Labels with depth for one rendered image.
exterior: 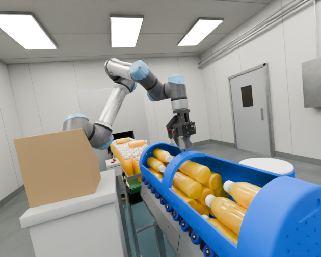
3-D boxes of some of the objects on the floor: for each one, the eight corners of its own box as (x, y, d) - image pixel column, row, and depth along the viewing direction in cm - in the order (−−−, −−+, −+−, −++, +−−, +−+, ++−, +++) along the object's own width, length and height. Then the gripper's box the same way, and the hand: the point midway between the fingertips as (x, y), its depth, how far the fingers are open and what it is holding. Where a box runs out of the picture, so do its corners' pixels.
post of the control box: (132, 283, 138) (112, 174, 129) (131, 279, 141) (111, 173, 132) (136, 281, 139) (117, 173, 130) (135, 277, 143) (116, 171, 134)
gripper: (177, 110, 66) (183, 159, 68) (194, 107, 69) (201, 154, 71) (168, 111, 74) (174, 155, 76) (184, 109, 77) (190, 151, 79)
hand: (183, 151), depth 76 cm, fingers closed, pressing on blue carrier
